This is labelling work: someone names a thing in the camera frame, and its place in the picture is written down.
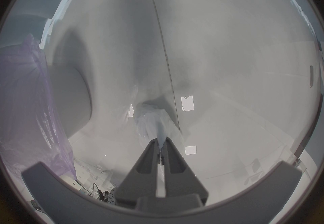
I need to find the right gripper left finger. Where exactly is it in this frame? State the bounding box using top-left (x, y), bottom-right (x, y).
top-left (115, 139), bottom-right (161, 207)

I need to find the white paper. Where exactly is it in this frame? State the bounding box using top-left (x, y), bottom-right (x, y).
top-left (134, 105), bottom-right (189, 154)

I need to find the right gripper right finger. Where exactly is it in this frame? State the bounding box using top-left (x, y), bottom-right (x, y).
top-left (161, 137), bottom-right (210, 205)

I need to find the purple plastic bag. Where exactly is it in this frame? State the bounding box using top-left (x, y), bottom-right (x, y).
top-left (0, 33), bottom-right (77, 180)

